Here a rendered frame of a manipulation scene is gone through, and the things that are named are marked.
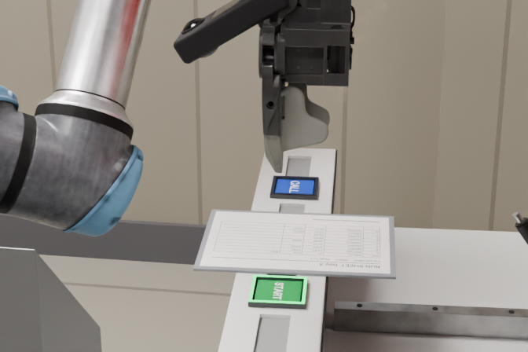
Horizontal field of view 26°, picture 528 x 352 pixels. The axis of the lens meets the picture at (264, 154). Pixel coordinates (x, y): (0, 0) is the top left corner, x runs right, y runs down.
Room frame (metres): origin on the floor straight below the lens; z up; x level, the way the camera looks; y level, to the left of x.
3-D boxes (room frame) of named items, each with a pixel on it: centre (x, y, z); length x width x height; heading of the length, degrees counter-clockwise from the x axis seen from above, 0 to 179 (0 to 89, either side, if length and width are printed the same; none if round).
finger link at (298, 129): (0.99, -0.03, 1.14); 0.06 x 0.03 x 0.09; 85
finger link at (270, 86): (0.99, -0.01, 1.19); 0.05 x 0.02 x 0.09; 175
